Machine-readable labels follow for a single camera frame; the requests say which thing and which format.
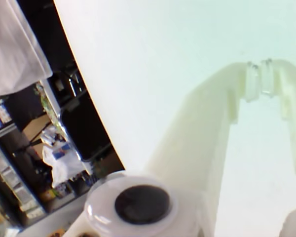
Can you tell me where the green patterned packet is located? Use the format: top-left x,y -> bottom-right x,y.
34,82 -> 62,131

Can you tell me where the brown cardboard box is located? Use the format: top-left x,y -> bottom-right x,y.
21,115 -> 54,146

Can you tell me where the shelf unit with boxes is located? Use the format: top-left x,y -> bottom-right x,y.
0,97 -> 49,227

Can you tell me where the white plastic bag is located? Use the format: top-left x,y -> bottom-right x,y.
40,123 -> 91,191

